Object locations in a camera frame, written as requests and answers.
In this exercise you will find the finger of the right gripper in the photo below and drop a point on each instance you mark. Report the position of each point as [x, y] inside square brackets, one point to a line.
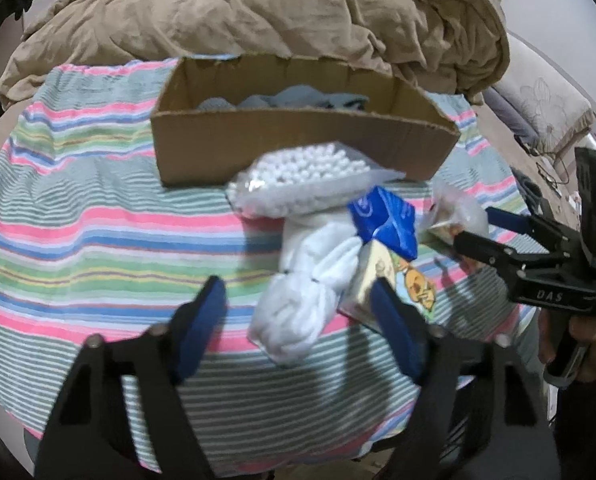
[513, 220]
[505, 259]

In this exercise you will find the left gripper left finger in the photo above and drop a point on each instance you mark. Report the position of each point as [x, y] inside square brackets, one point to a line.
[88, 434]

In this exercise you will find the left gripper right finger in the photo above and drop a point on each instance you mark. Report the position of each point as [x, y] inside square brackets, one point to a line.
[478, 414]

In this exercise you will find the cartoon tissue pack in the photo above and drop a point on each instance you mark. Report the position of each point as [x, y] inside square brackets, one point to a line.
[411, 286]

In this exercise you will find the clear bag brown snacks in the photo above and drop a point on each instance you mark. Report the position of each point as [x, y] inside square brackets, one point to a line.
[453, 211]

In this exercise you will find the blue plastic packet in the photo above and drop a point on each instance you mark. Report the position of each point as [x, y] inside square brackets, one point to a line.
[382, 215]

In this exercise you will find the white socks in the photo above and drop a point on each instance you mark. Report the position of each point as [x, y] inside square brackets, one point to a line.
[318, 259]

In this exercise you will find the bag of white cotton balls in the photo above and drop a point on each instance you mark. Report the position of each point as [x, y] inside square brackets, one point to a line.
[305, 180]

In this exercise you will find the grey knitted socks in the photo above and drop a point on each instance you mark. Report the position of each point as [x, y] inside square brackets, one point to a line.
[299, 96]

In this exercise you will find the white floral pillow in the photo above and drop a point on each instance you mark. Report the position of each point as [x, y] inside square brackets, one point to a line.
[537, 103]

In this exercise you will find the striped colourful towel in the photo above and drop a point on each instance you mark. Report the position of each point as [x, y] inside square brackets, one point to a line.
[92, 242]

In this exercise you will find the tan crumpled blanket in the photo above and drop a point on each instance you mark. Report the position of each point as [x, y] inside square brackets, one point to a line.
[444, 46]

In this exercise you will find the open cardboard box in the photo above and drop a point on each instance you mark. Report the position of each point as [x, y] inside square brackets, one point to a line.
[202, 137]

